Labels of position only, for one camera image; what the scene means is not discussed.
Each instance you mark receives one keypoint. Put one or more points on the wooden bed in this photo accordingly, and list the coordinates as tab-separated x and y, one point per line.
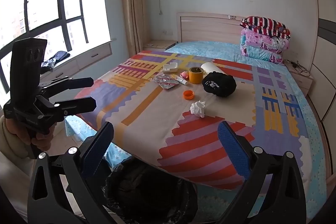
207	26

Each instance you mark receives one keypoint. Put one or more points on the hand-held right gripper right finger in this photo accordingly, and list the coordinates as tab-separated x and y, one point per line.
233	150

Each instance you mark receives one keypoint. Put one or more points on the white sliding door wardrobe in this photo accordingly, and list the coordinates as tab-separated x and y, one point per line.
325	29

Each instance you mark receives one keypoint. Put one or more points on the white paper roll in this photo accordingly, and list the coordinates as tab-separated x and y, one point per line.
211	67

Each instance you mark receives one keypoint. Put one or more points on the colourful patterned blanket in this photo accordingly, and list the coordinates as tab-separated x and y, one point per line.
157	108

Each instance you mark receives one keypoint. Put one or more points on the pink toy figure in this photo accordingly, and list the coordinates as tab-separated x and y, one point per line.
184	75

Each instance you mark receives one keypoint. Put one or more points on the black cloth bundle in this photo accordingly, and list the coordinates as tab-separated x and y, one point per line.
220	86

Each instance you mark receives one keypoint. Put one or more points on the trash bin with black bag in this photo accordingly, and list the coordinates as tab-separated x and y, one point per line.
147	192

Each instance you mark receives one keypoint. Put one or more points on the person's left hand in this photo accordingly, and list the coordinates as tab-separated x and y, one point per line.
40	141

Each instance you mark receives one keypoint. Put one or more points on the beige curtain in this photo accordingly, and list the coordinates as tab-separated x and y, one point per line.
134	3

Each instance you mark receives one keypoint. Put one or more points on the orange plastic lid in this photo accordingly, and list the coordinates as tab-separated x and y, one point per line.
189	95

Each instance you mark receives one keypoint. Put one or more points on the blue folded quilt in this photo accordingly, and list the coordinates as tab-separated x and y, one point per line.
257	54

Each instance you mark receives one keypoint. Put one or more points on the dark clothes pile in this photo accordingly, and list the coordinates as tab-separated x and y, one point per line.
56	57

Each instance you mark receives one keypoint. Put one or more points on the white and yellow tube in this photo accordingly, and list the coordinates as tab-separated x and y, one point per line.
181	80

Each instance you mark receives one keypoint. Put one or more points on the white plastic box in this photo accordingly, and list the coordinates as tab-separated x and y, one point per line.
170	67

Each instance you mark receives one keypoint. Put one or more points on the silver pill blister pack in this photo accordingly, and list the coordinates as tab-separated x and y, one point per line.
165	82

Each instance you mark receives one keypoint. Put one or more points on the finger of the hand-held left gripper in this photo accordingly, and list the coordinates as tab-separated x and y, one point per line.
78	106
78	83

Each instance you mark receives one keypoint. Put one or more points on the window seat drawer cabinet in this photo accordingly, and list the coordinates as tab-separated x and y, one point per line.
92	54

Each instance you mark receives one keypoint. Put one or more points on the orange tape roll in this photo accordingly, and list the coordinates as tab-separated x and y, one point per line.
195	78

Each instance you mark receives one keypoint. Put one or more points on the pink folded quilt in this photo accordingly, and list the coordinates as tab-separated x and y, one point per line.
257	40

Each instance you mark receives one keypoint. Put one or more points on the striped folded quilt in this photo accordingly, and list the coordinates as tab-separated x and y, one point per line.
262	24

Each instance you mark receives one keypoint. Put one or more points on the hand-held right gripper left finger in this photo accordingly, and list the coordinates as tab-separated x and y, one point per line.
97	145

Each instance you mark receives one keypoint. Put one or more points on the crumpled white tissue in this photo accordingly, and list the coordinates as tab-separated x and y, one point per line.
198	108

